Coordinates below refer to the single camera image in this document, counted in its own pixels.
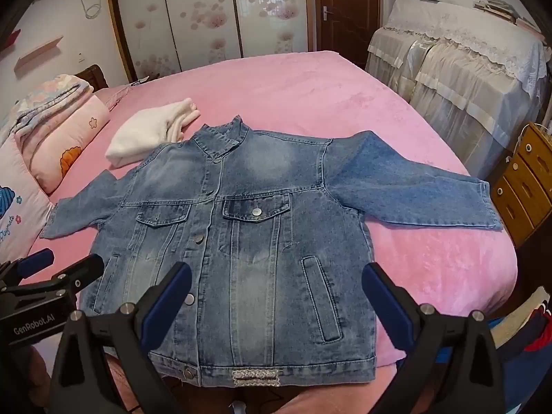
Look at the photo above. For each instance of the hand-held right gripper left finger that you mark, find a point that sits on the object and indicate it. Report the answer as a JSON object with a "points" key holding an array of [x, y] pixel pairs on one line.
{"points": [[166, 306]]}

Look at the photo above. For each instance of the brown wooden door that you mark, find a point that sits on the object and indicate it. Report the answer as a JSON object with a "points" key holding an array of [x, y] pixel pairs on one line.
{"points": [[353, 8]]}

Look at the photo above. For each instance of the dark wooden headboard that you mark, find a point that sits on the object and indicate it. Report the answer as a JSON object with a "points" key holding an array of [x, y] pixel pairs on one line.
{"points": [[92, 78]]}

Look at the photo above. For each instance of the beige knit cloth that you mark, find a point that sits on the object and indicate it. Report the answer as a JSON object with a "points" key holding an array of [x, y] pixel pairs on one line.
{"points": [[524, 310]]}

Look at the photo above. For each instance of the blue denim jacket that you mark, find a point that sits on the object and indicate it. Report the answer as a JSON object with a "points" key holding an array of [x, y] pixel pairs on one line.
{"points": [[258, 246]]}

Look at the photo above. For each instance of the pale pillow with blue print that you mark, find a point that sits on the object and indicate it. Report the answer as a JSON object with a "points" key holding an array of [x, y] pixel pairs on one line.
{"points": [[17, 207]]}

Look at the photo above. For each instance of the furniture under cream lace cover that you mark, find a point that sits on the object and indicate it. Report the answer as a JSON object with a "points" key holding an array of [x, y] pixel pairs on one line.
{"points": [[465, 69]]}

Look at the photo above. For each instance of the red and navy garment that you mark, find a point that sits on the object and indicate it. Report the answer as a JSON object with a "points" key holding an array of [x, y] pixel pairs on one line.
{"points": [[541, 336]]}

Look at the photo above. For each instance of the stack of books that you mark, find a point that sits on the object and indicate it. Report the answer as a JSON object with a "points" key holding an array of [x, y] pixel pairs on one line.
{"points": [[504, 11]]}

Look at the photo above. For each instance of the floral sliding-door wardrobe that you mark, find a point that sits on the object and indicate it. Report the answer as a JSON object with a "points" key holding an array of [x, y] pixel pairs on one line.
{"points": [[202, 17]]}

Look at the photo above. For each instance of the pink fleece bed blanket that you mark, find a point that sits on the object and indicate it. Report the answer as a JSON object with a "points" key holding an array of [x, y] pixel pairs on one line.
{"points": [[302, 90]]}

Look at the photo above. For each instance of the folded floral quilt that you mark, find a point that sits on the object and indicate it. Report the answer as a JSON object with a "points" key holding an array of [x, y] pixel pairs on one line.
{"points": [[39, 99]]}

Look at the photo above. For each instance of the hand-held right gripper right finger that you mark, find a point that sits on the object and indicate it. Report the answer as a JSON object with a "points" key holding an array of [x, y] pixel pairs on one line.
{"points": [[384, 306]]}

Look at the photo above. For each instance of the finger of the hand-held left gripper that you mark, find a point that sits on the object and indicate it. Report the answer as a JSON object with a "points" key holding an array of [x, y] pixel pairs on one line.
{"points": [[36, 261], [82, 272]]}

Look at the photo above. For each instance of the white folded sweater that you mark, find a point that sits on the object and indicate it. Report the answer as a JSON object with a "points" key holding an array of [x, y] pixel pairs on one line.
{"points": [[142, 133]]}

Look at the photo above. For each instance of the pink wall shelf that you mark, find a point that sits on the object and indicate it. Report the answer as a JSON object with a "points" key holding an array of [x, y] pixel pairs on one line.
{"points": [[36, 54]]}

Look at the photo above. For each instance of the pink pillow with orange print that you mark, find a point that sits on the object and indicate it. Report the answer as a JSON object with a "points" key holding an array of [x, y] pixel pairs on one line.
{"points": [[60, 142]]}

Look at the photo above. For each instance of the wooden drawer cabinet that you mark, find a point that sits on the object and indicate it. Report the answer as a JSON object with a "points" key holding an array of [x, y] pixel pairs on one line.
{"points": [[524, 185]]}

